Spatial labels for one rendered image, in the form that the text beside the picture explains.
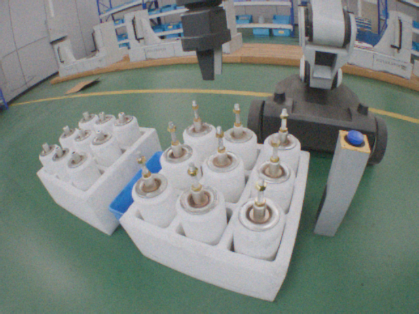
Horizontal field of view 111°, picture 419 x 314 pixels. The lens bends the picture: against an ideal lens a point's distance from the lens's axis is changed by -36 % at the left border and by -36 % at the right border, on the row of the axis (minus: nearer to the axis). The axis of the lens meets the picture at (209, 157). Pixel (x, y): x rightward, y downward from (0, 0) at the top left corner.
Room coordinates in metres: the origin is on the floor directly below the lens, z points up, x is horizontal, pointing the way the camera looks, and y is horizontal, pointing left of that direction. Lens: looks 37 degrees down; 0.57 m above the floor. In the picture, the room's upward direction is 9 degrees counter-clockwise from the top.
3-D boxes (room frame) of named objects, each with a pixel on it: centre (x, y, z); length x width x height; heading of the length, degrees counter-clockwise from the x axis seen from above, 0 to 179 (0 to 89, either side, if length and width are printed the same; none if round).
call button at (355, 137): (0.32, -0.32, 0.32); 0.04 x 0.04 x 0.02
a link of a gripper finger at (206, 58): (0.37, -0.02, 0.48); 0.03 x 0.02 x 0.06; 62
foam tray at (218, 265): (0.40, -0.03, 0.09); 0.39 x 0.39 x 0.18; 60
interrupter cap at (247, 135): (0.50, -0.08, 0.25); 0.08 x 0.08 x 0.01
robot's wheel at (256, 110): (0.81, -0.22, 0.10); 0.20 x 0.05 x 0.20; 152
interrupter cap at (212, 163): (0.40, -0.03, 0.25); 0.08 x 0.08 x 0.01
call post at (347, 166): (0.32, -0.32, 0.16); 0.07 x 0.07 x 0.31; 60
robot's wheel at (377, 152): (0.57, -0.69, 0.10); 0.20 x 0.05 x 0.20; 152
